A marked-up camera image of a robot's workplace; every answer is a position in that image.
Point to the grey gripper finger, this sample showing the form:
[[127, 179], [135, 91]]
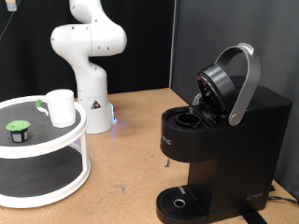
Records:
[[11, 5]]

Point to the green lidded coffee pod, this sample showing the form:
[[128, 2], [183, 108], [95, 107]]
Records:
[[18, 125]]

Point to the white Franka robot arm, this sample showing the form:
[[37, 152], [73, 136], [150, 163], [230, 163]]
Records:
[[90, 40]]

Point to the black Keurig coffee machine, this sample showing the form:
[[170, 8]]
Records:
[[233, 149]]

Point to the black curtain backdrop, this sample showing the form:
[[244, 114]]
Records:
[[140, 56]]

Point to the white two-tier turntable shelf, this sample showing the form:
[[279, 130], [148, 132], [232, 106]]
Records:
[[40, 149]]

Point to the small blue tape piece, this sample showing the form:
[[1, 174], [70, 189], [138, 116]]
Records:
[[167, 162]]

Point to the black tape strip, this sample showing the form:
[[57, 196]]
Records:
[[253, 218]]

